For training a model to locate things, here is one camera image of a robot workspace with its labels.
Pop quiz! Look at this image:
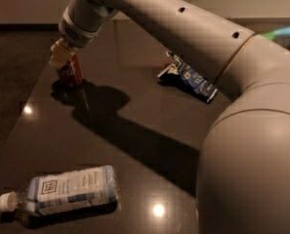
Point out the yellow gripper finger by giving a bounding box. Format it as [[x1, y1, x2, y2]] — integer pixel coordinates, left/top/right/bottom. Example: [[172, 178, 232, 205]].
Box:
[[49, 38, 77, 69]]

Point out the red coke can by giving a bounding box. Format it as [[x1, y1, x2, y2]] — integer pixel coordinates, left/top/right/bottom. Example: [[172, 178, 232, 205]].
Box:
[[58, 55, 82, 88]]

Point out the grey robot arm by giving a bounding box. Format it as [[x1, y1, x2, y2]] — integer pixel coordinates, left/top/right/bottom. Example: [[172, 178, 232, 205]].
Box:
[[50, 0, 290, 234]]

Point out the blue chip bag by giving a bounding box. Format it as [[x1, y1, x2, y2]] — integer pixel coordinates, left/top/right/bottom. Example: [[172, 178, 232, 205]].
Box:
[[157, 51, 219, 103]]

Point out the clear plastic water bottle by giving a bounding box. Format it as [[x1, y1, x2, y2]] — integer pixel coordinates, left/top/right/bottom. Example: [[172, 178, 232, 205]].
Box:
[[0, 165, 118, 216]]

